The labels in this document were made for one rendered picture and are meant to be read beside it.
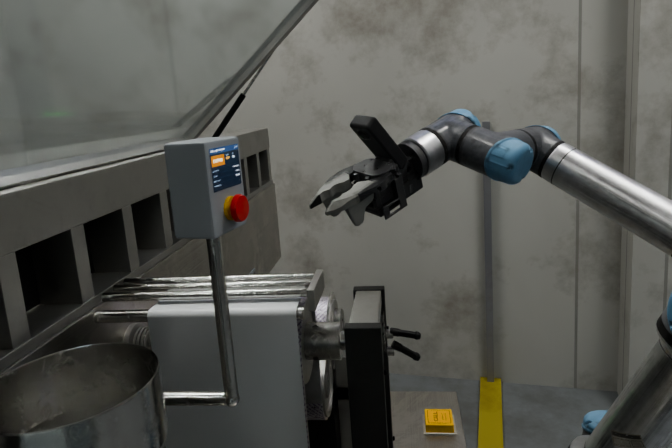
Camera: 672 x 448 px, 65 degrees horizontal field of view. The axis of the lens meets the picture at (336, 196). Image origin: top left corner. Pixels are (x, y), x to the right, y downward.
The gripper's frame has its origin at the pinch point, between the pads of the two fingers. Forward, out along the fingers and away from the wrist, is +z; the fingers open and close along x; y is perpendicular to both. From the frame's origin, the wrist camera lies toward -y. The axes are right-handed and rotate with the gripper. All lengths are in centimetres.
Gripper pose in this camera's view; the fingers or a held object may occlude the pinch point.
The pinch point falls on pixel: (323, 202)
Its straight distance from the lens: 82.0
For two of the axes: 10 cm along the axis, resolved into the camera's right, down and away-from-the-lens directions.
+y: 2.3, 8.6, 4.6
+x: -6.3, -2.3, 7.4
